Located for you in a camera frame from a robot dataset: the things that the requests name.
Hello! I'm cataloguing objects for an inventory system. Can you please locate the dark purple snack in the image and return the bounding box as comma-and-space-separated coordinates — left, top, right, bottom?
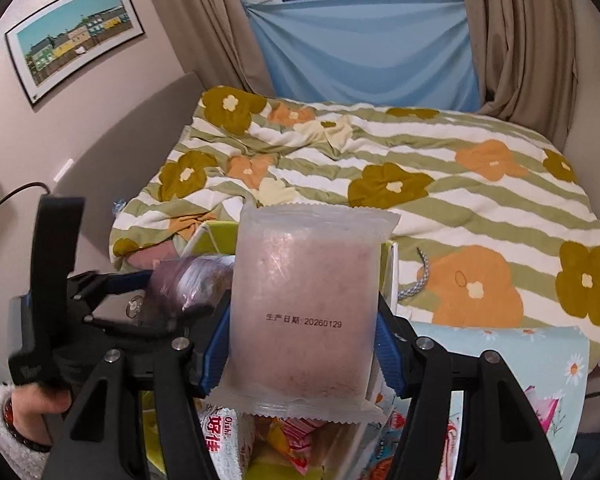
142, 254, 235, 321

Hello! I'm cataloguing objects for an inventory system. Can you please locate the framed colourful houses picture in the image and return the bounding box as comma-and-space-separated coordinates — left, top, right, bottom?
5, 0, 145, 106

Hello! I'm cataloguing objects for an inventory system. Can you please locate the beige curtain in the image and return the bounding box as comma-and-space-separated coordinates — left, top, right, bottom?
464, 0, 577, 148
151, 0, 275, 96

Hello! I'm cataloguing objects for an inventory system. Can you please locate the beige left curtain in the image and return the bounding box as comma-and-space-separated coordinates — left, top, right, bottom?
151, 0, 275, 96

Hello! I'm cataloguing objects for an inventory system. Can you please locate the floral striped bed blanket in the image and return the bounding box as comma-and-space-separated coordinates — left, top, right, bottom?
109, 86, 600, 378

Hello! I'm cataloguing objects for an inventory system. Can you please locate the person's left hand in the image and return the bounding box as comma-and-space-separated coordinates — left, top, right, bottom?
10, 384, 72, 446

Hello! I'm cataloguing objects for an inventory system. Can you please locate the light blue window cloth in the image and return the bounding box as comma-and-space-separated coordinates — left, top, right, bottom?
246, 0, 480, 113

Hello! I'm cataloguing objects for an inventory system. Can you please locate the beige right curtain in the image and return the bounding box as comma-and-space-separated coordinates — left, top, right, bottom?
464, 0, 577, 148

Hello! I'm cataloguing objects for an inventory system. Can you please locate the red white Oishi bag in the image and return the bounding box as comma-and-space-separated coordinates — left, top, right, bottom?
199, 404, 257, 479

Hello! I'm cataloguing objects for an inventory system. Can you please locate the translucent pink snack pack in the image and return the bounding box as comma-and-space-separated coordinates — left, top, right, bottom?
214, 201, 401, 426

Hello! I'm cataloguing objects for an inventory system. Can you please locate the pink pillow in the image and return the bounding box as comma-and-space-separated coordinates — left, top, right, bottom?
126, 240, 178, 270

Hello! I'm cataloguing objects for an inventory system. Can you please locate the grey upholstered headboard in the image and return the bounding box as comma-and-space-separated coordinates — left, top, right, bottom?
54, 73, 204, 273

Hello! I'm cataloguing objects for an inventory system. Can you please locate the daisy print blue tablecloth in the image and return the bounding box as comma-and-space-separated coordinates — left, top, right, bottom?
369, 320, 592, 480

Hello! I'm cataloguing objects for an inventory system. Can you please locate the green cardboard storage box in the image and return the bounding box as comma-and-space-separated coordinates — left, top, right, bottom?
144, 219, 401, 480

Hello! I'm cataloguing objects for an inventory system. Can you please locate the pink strawberry snack bag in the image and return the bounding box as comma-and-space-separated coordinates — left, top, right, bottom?
265, 418, 325, 476

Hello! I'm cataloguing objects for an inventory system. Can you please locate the grey braided cable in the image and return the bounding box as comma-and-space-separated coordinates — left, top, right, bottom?
396, 246, 432, 304

